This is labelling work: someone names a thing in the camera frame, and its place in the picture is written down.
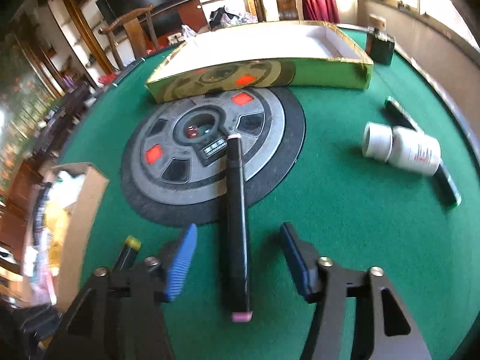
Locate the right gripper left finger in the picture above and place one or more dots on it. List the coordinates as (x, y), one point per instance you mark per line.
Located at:
(123, 305)

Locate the black marker yellow cap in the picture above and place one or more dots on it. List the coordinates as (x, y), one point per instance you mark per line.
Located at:
(127, 252)

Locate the black marker pink cap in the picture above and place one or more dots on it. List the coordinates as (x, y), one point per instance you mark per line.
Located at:
(237, 283)

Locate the brown cardboard tray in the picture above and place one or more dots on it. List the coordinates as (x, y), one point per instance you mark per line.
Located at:
(79, 189)

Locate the round grey table centre panel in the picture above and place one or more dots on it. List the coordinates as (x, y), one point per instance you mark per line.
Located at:
(173, 165)

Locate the white bottle red label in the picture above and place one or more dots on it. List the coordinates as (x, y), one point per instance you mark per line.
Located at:
(402, 147)

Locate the black green pen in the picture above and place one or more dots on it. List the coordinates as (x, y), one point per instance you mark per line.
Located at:
(445, 186)

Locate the wooden armchair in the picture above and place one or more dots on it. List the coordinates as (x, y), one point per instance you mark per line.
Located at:
(134, 32)

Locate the gold white box lid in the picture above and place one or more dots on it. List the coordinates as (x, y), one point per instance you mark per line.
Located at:
(263, 55)

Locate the pile of clothes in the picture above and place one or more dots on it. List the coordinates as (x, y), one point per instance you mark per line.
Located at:
(223, 18)

